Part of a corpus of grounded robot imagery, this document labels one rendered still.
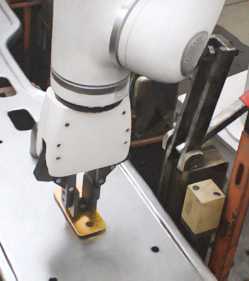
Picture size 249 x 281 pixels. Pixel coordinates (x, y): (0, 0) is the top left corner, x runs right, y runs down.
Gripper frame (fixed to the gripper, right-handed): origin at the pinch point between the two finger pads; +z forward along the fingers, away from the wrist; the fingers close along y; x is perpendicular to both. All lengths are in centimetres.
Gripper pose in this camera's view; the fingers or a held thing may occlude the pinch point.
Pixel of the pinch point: (80, 194)
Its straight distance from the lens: 85.8
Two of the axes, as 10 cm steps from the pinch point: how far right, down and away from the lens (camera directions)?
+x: 4.4, 5.9, -6.7
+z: -1.0, 7.8, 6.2
